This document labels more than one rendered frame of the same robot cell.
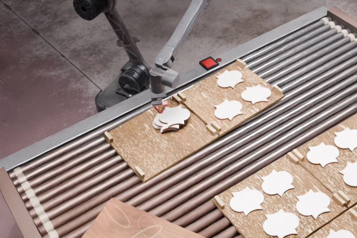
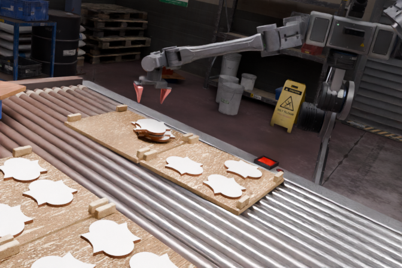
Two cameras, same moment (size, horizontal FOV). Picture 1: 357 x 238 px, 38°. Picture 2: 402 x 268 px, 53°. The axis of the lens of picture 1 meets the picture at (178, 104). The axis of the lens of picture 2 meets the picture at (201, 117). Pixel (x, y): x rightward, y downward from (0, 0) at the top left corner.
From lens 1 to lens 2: 219 cm
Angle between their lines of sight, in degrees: 59
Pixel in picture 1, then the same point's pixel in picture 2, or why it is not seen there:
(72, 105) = not seen: hidden behind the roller
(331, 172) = (70, 247)
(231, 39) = not seen: outside the picture
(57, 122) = not seen: hidden behind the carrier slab
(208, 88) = (217, 157)
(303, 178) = (60, 217)
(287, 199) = (18, 201)
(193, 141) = (124, 145)
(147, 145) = (114, 124)
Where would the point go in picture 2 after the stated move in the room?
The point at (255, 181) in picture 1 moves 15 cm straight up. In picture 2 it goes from (56, 179) to (59, 133)
